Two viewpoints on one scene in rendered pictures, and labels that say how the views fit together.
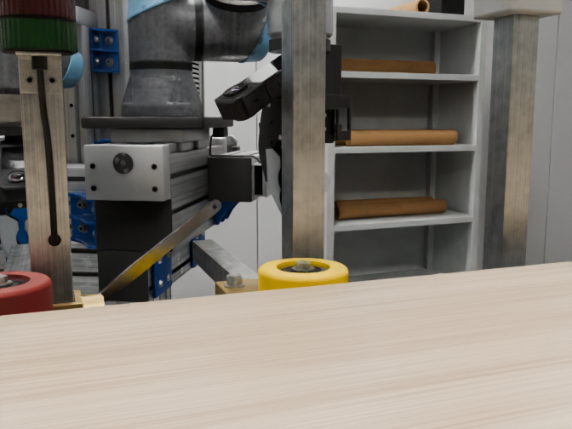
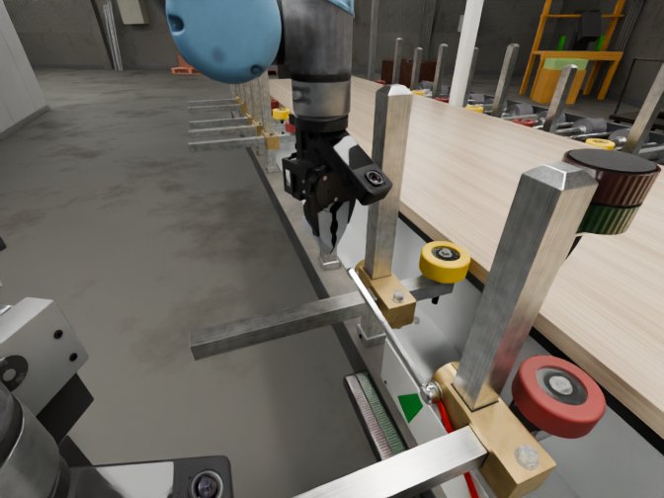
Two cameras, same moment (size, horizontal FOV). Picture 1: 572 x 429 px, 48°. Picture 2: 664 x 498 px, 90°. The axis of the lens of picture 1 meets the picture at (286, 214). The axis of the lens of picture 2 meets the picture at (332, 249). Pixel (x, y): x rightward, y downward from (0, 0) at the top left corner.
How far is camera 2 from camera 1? 0.89 m
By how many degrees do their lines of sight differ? 85
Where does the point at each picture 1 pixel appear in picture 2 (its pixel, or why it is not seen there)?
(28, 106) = (548, 274)
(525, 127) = not seen: hidden behind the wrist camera
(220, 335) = (561, 277)
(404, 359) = not seen: hidden behind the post
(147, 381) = (622, 290)
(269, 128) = (325, 196)
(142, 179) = (49, 363)
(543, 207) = not seen: outside the picture
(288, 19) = (402, 110)
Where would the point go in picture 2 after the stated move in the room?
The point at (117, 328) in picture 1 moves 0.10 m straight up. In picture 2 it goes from (580, 308) to (615, 247)
